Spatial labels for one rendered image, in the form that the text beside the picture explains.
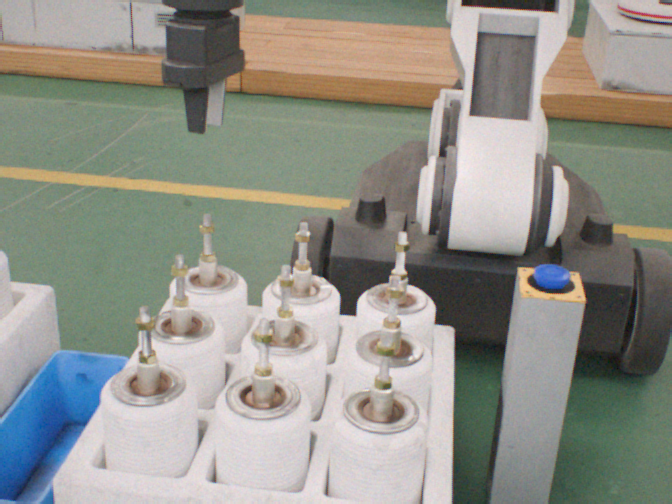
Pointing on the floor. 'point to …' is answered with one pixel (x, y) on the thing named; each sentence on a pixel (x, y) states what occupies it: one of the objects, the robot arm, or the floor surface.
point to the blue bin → (50, 422)
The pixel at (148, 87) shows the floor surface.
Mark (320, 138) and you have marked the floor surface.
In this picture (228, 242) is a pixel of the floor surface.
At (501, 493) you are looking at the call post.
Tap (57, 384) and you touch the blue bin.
